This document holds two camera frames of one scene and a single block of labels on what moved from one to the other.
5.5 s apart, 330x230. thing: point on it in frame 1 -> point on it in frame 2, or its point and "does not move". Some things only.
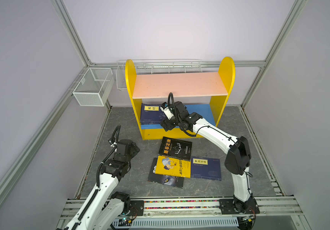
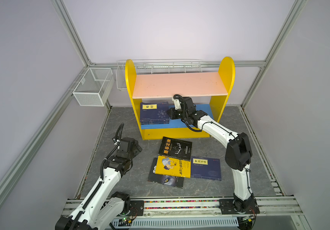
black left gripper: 135,150 does not move
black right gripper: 166,123 -> 173,111
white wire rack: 157,66 does not move
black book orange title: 175,148 does not move
